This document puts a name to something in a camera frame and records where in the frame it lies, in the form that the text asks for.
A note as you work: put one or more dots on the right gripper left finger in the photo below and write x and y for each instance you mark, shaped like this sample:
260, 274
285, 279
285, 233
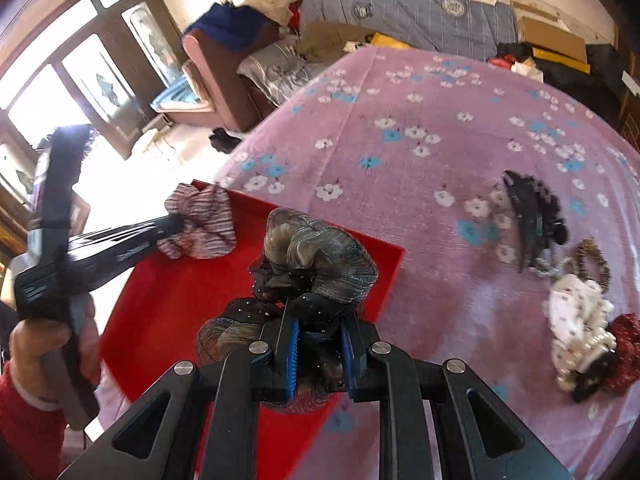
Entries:
198, 421

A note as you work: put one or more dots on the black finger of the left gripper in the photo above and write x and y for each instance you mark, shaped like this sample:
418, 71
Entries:
93, 259

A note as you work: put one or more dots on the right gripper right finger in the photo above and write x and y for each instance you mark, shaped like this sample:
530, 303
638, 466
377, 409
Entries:
439, 420

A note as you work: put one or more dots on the red plaid scrunchie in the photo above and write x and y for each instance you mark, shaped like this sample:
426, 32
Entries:
208, 230

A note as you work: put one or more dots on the white floral scrunchie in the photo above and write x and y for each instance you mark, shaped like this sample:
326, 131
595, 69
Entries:
582, 347

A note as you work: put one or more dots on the dark red dotted scrunchie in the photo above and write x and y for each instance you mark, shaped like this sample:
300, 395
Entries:
625, 370

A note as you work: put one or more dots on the grey pleated scrunchie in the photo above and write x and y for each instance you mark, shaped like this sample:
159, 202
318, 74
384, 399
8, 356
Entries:
320, 271

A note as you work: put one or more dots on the black hair claw clip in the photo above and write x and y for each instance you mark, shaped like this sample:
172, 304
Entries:
538, 214

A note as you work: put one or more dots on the red sleeve left forearm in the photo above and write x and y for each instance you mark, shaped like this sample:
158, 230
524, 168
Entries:
32, 435

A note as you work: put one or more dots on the left hand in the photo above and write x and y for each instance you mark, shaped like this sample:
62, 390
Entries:
31, 339

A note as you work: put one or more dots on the black boots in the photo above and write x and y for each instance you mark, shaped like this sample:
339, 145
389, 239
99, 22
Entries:
222, 141

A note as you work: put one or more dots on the blue cushion on chaise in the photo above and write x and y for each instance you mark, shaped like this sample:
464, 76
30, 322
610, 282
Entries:
178, 96

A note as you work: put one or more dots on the wooden glass door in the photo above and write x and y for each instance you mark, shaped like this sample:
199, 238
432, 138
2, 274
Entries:
95, 61

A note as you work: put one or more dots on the brown sofa armchair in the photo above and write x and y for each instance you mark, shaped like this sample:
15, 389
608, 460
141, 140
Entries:
234, 101

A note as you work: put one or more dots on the pink floral bedspread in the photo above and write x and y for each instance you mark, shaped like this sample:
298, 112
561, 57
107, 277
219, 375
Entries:
409, 147

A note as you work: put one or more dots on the blue jacket on sofa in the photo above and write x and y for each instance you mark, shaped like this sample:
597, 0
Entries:
235, 27

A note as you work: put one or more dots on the grey silk pillow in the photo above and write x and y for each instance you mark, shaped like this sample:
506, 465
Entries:
278, 71

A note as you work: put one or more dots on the olive blanket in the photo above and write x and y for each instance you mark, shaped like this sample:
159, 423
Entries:
323, 42

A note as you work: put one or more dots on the yellow bag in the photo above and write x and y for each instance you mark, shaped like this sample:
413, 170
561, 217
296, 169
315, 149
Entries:
383, 41

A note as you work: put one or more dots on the cardboard box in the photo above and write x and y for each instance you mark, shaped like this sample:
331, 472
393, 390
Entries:
551, 38

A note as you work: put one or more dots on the blue plaid quilt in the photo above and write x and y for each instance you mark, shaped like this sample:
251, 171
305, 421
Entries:
464, 27

